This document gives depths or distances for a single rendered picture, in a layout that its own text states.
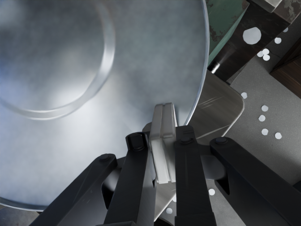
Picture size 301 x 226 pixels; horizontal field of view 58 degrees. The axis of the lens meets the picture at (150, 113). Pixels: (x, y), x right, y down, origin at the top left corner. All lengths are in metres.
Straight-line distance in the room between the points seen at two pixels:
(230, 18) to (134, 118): 0.22
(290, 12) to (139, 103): 0.28
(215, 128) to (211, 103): 0.02
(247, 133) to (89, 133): 0.84
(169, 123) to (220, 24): 0.24
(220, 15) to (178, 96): 0.19
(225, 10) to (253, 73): 0.67
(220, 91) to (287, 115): 0.85
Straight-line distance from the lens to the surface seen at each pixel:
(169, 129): 0.16
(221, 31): 0.38
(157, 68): 0.23
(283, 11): 0.44
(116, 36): 0.24
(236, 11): 0.40
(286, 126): 1.07
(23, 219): 0.46
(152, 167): 0.15
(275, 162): 1.07
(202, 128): 0.23
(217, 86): 0.23
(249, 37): 0.39
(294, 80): 0.97
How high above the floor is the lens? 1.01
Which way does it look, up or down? 83 degrees down
